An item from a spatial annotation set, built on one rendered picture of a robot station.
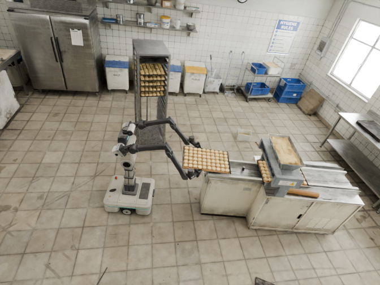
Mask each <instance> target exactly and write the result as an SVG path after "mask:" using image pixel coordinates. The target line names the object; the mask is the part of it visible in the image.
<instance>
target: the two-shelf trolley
mask: <svg viewBox="0 0 380 285"><path fill-rule="evenodd" d="M274 58H277V57H274ZM277 59H279V58H277ZM279 60H280V59H279ZM273 61H274V59H273ZM280 61H281V62H283V61H282V60H280ZM248 63H249V62H248ZM248 63H247V65H248ZM283 63H284V62H283ZM249 64H250V63H249ZM250 65H251V66H252V67H253V68H255V67H254V66H253V65H252V64H250ZM285 65H286V64H285V63H284V67H285ZM284 67H283V68H281V69H282V72H283V70H284ZM255 69H256V68H255ZM246 70H248V71H249V72H250V73H251V74H252V75H253V76H254V79H255V77H279V80H280V78H281V75H282V73H281V74H279V73H278V74H267V73H266V72H265V73H264V74H256V73H257V69H256V73H254V72H253V71H252V70H251V67H247V66H246V68H245V72H246ZM245 72H244V75H245ZM243 79H244V76H243ZM243 79H242V82H243ZM254 79H253V82H254ZM279 80H278V82H277V85H278V83H279ZM266 81H267V78H266ZM266 81H265V83H266ZM242 82H241V85H242ZM252 85H253V83H252ZM277 85H276V87H275V90H276V88H277ZM251 89H252V86H251ZM251 89H250V91H249V92H248V91H247V90H246V89H245V87H241V86H240V89H239V93H242V92H243V93H244V94H245V95H246V96H247V100H246V102H249V98H269V99H268V101H269V102H271V100H272V99H273V95H274V93H273V95H272V94H271V93H270V92H269V93H268V94H260V95H251V94H250V92H251ZM275 90H274V92H275ZM270 97H271V98H270Z"/></svg>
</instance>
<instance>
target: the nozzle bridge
mask: <svg viewBox="0 0 380 285"><path fill-rule="evenodd" d="M258 148H259V149H261V150H262V155H261V158H265V161H266V164H267V167H268V169H269V173H270V176H271V178H272V181H271V186H272V187H278V188H277V190H276V191H275V193H274V196H275V197H285V195H286V194H287V192H288V190H289V189H290V188H295V189H299V188H300V186H301V185H302V183H303V182H304V178H303V176H302V174H301V172H300V170H299V169H297V170H294V171H291V170H281V169H280V167H279V165H278V162H277V159H276V157H275V155H274V152H273V150H272V147H271V145H270V140H269V138H263V137H262V138H261V140H260V143H259V145H258ZM265 153H267V157H268V159H269V163H270V164H271V167H272V169H271V167H270V166H269V163H268V160H267V157H266V154H265ZM272 170H273V173H272Z"/></svg>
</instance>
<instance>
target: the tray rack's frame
mask: <svg viewBox="0 0 380 285"><path fill-rule="evenodd" d="M132 47H133V83H134V101H135V122H137V120H136V76H135V50H136V53H139V56H162V57H169V54H170V52H169V50H168V49H167V47H166V45H165V44H164V42H163V41H162V40H141V39H132ZM146 121H148V97H146ZM135 131H136V134H137V139H138V143H137V144H139V131H138V128H136V129H135ZM141 132H142V134H141V135H142V138H141V139H142V142H140V144H141V145H153V144H163V140H162V139H161V135H160V133H159V129H158V126H157V125H154V126H148V127H146V128H144V129H142V130H141Z"/></svg>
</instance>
